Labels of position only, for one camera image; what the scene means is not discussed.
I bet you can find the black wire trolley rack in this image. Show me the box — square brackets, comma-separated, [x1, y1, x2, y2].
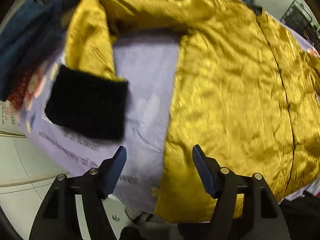
[280, 0, 319, 52]

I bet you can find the dark folded clothes pile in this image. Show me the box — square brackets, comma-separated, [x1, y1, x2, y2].
[1, 0, 80, 101]

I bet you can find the gold satin padded jacket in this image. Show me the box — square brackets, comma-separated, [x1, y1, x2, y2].
[44, 0, 320, 224]

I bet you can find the purple floral bed sheet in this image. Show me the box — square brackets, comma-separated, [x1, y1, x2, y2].
[18, 0, 320, 214]

